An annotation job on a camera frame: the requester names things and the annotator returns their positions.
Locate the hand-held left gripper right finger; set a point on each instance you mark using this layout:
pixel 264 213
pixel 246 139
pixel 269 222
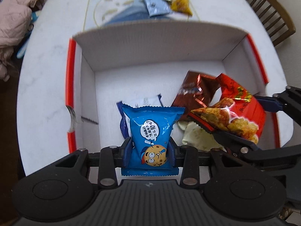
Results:
pixel 171 150

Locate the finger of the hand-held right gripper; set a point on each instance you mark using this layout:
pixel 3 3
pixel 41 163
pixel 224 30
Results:
pixel 268 103
pixel 225 139

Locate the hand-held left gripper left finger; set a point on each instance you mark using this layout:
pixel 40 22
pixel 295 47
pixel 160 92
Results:
pixel 127 150

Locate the red fried snack bag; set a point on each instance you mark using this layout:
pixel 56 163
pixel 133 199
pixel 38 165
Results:
pixel 244 110

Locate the pale yellow snack packet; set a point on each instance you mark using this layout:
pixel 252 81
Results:
pixel 195 136

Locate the blue cookie packet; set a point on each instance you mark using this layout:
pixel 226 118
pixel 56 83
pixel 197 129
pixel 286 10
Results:
pixel 150 127

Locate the white blue-edged snack packet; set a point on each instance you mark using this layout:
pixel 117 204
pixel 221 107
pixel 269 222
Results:
pixel 143 101

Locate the brown cookie packet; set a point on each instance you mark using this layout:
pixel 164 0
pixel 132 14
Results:
pixel 188 91

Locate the white red-edged cardboard box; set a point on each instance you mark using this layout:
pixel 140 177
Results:
pixel 152 80

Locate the light blue snack packet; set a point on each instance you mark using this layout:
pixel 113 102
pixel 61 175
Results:
pixel 155 4

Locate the wooden slatted chair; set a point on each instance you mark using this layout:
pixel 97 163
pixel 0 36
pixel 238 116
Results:
pixel 282 16

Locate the blue white bag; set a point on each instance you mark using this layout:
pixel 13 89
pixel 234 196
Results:
pixel 23 47

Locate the pink padded jacket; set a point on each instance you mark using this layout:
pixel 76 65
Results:
pixel 16 23

